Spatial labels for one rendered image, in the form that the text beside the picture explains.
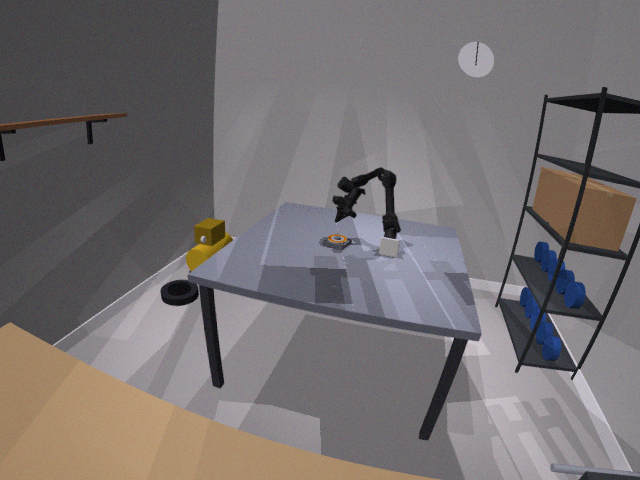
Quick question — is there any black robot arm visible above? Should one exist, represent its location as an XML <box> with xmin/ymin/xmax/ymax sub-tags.
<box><xmin>332</xmin><ymin>167</ymin><xmax>401</xmax><ymax>239</ymax></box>

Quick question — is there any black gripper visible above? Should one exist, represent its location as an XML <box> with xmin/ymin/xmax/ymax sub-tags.
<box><xmin>333</xmin><ymin>194</ymin><xmax>357</xmax><ymax>223</ymax></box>

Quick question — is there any orange round plate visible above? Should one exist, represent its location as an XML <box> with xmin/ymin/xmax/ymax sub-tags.
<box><xmin>328</xmin><ymin>235</ymin><xmax>347</xmax><ymax>244</ymax></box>

